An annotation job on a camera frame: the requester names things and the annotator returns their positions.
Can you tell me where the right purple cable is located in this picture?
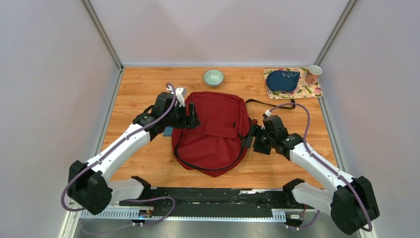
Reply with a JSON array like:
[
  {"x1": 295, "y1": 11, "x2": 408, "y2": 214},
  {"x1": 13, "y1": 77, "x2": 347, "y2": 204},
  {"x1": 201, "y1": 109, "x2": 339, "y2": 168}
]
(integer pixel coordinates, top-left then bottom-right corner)
[{"x1": 269, "y1": 102, "x2": 373, "y2": 233}]

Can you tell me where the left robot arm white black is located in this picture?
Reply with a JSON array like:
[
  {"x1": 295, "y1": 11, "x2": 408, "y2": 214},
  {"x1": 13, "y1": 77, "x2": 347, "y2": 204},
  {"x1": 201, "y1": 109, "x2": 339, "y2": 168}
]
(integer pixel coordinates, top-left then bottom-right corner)
[{"x1": 61, "y1": 88, "x2": 200, "y2": 215}]

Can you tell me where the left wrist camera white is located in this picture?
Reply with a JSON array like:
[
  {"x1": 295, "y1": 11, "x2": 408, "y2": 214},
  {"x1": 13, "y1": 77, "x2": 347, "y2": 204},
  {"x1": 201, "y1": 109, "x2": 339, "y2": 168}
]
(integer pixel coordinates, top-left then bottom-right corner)
[{"x1": 172, "y1": 87, "x2": 187, "y2": 107}]

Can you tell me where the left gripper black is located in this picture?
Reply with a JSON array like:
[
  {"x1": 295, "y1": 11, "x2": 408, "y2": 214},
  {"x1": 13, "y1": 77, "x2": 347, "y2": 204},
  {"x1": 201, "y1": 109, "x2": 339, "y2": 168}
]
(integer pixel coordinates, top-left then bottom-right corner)
[{"x1": 164, "y1": 102, "x2": 201, "y2": 129}]

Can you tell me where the dark blue leaf plate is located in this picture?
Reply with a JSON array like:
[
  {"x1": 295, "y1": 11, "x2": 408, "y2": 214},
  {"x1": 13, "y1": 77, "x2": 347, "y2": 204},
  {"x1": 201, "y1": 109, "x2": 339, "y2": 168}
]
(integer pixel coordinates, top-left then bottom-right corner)
[{"x1": 266, "y1": 70, "x2": 300, "y2": 92}]

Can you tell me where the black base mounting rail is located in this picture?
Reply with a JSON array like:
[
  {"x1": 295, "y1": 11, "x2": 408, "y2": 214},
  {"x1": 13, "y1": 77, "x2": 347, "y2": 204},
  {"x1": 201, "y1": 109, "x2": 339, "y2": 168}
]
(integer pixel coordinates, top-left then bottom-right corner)
[{"x1": 119, "y1": 187, "x2": 306, "y2": 218}]

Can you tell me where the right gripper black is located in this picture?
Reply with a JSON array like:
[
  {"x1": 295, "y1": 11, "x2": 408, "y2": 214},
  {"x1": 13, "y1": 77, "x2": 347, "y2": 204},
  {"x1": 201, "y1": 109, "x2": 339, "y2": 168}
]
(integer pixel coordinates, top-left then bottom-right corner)
[{"x1": 240, "y1": 123, "x2": 275, "y2": 156}]

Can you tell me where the aluminium frame rail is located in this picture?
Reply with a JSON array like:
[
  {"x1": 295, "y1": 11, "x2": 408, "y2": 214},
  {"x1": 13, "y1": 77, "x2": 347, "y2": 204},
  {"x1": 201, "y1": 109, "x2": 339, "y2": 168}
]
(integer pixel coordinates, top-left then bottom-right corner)
[{"x1": 59, "y1": 185, "x2": 368, "y2": 238}]

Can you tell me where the small blue wallet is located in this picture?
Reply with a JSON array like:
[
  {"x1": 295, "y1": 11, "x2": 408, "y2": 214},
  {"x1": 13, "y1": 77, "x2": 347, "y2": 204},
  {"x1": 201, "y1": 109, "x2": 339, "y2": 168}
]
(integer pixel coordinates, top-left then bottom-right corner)
[{"x1": 162, "y1": 126, "x2": 173, "y2": 137}]

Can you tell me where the pale green ceramic bowl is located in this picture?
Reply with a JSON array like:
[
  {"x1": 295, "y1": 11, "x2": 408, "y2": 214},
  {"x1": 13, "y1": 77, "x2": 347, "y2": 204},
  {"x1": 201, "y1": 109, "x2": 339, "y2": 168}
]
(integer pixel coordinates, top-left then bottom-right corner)
[{"x1": 203, "y1": 69, "x2": 224, "y2": 87}]

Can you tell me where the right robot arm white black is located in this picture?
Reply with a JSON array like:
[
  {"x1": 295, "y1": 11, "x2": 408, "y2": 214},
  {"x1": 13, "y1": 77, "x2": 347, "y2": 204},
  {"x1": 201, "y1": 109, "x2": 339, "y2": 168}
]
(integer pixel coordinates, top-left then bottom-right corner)
[{"x1": 242, "y1": 116, "x2": 380, "y2": 235}]

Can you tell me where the floral rectangular tray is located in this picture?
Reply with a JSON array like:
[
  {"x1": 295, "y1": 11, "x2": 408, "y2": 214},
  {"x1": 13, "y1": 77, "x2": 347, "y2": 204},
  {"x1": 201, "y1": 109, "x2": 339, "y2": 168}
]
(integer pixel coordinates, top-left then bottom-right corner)
[{"x1": 262, "y1": 67, "x2": 322, "y2": 100}]

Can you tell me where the dark red student backpack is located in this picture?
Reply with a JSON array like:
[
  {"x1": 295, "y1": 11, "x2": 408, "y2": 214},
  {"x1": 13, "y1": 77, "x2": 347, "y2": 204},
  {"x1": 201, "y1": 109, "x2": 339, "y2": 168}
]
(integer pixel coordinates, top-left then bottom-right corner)
[{"x1": 171, "y1": 91, "x2": 258, "y2": 178}]

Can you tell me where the pink floral mug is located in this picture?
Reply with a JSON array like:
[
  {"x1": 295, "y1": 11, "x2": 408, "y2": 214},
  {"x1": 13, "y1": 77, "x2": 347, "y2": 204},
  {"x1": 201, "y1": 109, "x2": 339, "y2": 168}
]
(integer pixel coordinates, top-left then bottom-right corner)
[{"x1": 305, "y1": 65, "x2": 322, "y2": 84}]

